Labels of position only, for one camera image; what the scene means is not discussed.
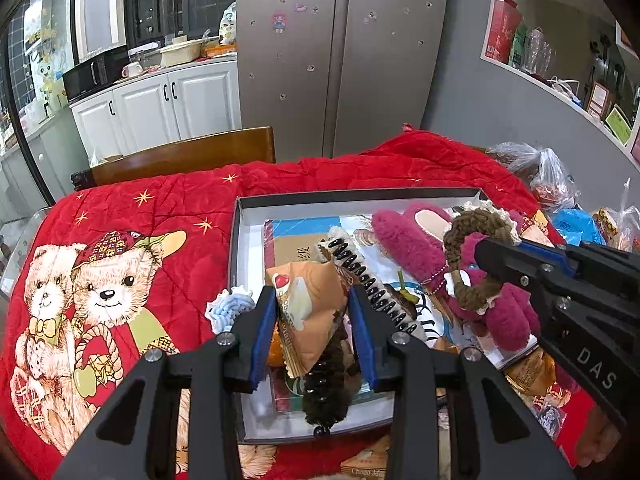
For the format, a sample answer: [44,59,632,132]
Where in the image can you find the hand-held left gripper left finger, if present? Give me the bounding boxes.
[52,285,279,480]

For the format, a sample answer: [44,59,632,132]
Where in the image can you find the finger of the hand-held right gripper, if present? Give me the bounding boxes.
[520,241,640,287]
[474,237,552,292]

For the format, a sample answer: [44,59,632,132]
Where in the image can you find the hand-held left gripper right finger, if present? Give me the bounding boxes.
[348,285,576,480]

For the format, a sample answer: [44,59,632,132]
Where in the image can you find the brown crochet scrunchie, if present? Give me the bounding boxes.
[442,199,524,314]

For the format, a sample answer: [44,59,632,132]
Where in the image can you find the blue crochet scrunchie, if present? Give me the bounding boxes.
[206,286,257,337]

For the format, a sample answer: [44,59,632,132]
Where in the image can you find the triangular snack packet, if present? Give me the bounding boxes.
[340,434,397,480]
[265,261,349,379]
[504,349,557,397]
[519,210,553,247]

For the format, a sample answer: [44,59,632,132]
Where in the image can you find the black tray box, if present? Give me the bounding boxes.
[227,187,542,447]

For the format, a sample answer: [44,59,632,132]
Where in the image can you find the person's right hand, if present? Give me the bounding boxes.
[582,400,635,469]

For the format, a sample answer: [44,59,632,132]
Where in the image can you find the blue plastic bag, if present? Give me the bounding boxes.
[552,207,607,247]

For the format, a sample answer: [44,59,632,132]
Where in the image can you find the brown fuzzy hair clip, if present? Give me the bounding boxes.
[300,325,362,437]

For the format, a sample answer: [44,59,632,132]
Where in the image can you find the black hair clips pack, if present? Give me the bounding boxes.
[314,227,427,347]

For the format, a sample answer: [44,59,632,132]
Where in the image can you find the yellow checked lid jar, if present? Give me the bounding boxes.
[592,207,622,242]

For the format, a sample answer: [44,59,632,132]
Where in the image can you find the clear plastic bag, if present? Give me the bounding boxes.
[487,142,582,207]

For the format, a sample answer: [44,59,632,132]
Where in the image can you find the pink fluffy slippers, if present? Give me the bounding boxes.
[371,202,583,393]

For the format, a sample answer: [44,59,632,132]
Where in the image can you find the red printed blanket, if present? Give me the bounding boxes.
[0,130,603,480]

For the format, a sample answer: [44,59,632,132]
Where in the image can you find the wooden chair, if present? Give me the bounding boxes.
[70,126,277,192]

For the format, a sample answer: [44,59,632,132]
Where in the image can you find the green box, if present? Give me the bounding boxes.
[510,22,529,69]

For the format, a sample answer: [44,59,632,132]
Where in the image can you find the red box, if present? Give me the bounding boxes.
[486,0,522,64]

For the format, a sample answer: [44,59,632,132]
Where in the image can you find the white kitchen cabinet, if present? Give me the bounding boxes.
[69,57,242,159]

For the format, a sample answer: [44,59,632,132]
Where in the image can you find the silver refrigerator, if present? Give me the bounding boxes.
[235,0,452,159]

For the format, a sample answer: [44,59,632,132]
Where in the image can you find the cream bowl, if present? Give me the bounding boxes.
[160,40,204,69]

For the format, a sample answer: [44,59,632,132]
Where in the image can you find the black microwave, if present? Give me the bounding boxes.
[62,45,129,104]

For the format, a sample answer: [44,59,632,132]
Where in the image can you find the black glass cabinet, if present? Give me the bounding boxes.
[122,0,239,54]

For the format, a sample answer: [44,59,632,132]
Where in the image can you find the sliding glass door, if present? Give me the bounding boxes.
[0,0,82,207]

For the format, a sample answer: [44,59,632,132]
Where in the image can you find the wall shelf niche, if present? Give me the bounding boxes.
[480,0,640,162]

